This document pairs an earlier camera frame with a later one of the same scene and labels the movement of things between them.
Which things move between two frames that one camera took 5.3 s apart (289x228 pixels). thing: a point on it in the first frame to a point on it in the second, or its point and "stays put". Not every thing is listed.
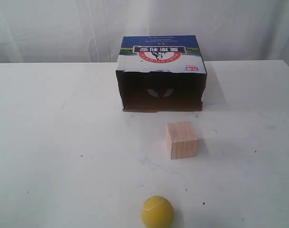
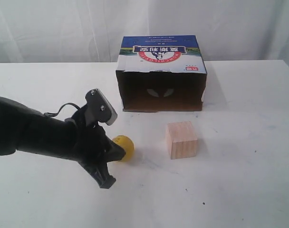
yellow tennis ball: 158,212 to 127,144
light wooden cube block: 181,140 stays put
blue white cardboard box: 161,73 stays put
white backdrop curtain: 91,31 stays put
